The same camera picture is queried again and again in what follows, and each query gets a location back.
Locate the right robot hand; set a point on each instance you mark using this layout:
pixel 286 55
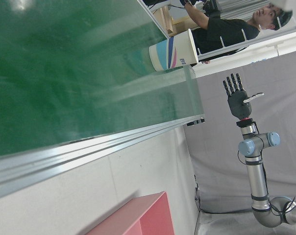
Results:
pixel 238 105

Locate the wooden frame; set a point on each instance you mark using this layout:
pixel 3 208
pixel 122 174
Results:
pixel 168 19

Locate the aluminium rail with white pegs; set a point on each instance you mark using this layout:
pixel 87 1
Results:
pixel 251 40

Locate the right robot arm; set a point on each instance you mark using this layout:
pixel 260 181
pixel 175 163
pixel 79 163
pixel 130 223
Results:
pixel 257 176

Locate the white paper cup blue stripes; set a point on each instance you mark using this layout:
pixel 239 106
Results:
pixel 172 51

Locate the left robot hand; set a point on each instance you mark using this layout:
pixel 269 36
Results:
pixel 282 3

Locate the gray fabric curtain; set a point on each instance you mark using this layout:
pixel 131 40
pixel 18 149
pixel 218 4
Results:
pixel 224 159

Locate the green conveyor belt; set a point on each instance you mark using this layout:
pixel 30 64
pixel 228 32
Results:
pixel 64 73

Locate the person in dark shirt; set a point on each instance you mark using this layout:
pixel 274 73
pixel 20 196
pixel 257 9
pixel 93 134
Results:
pixel 224 31

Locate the pink plastic basket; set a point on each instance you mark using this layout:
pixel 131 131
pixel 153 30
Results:
pixel 150 215

